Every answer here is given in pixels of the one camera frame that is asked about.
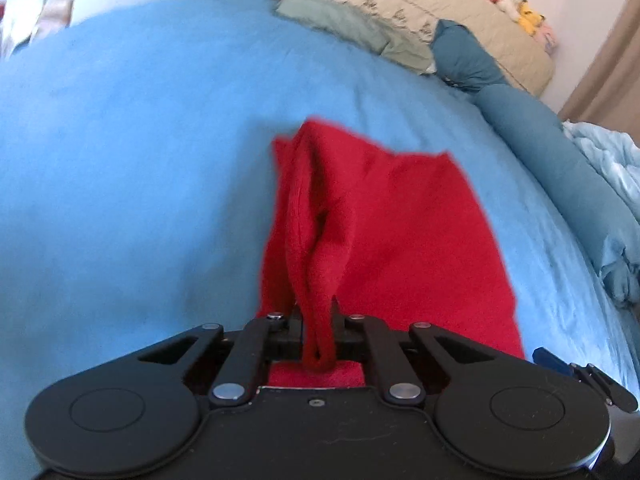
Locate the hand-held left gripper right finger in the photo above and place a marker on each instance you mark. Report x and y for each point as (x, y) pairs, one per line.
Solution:
(380, 360)

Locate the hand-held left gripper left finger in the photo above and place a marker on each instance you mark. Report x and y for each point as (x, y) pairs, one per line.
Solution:
(250, 355)

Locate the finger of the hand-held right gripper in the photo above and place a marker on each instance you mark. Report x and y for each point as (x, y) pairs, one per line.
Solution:
(555, 361)

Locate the red knit sweater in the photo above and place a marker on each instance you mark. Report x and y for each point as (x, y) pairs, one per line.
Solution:
(400, 240)

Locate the long blue bolster pillow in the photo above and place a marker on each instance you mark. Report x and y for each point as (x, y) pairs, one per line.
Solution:
(550, 160)

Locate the bed with blue sheet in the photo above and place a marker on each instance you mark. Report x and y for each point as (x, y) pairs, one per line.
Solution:
(140, 185)

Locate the pale blue duvet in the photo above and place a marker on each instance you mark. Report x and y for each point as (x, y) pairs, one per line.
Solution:
(610, 160)

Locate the beige curtain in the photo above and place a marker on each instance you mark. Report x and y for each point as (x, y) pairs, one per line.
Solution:
(605, 70)

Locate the teal pillow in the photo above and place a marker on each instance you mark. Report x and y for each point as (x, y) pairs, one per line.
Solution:
(465, 55)

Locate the folded grey-green cloth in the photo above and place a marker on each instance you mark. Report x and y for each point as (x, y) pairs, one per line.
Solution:
(350, 22)

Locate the cream embroidered bed cover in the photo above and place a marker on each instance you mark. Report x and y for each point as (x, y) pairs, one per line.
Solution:
(425, 0)

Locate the white shelf unit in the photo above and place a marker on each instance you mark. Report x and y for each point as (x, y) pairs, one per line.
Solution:
(35, 5)

